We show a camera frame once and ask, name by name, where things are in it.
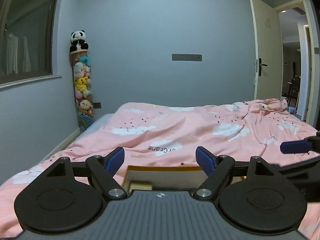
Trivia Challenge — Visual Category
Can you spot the cream bedroom door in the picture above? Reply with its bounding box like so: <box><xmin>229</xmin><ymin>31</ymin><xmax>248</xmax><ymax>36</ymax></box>
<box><xmin>249</xmin><ymin>0</ymin><xmax>283</xmax><ymax>100</ymax></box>

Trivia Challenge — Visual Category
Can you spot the orange cardboard storage box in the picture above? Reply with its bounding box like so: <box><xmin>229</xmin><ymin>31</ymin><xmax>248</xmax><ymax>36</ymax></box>
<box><xmin>123</xmin><ymin>164</ymin><xmax>247</xmax><ymax>194</ymax></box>

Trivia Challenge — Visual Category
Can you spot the small brown cardboard box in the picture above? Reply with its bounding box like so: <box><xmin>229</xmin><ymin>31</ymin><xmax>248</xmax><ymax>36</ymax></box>
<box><xmin>129</xmin><ymin>181</ymin><xmax>152</xmax><ymax>192</ymax></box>

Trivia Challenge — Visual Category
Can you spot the grey mattress edge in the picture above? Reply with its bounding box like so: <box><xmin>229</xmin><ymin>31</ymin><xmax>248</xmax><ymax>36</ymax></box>
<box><xmin>77</xmin><ymin>114</ymin><xmax>113</xmax><ymax>140</ymax></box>

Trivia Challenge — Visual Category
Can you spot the pink cloud print duvet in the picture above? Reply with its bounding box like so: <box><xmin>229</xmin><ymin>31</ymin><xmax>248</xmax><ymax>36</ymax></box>
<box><xmin>1</xmin><ymin>99</ymin><xmax>317</xmax><ymax>238</ymax></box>

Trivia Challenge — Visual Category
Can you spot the plush toy hanging column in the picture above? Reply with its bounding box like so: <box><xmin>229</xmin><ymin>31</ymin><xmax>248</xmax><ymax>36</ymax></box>
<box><xmin>70</xmin><ymin>49</ymin><xmax>94</xmax><ymax>132</ymax></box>

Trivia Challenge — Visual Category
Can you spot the panda plush toy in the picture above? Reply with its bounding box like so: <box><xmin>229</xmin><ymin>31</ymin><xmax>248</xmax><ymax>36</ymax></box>
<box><xmin>69</xmin><ymin>30</ymin><xmax>89</xmax><ymax>53</ymax></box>

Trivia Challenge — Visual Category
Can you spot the dark window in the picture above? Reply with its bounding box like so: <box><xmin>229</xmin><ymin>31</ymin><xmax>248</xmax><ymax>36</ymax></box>
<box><xmin>1</xmin><ymin>0</ymin><xmax>57</xmax><ymax>84</ymax></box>

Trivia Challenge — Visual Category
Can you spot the black door handle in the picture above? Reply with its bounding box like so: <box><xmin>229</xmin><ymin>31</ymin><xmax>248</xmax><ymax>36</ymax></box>
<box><xmin>256</xmin><ymin>58</ymin><xmax>267</xmax><ymax>76</ymax></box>

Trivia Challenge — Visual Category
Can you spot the grey wall switch panel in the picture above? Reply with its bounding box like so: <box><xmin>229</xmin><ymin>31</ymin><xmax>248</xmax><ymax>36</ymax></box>
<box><xmin>172</xmin><ymin>54</ymin><xmax>202</xmax><ymax>62</ymax></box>

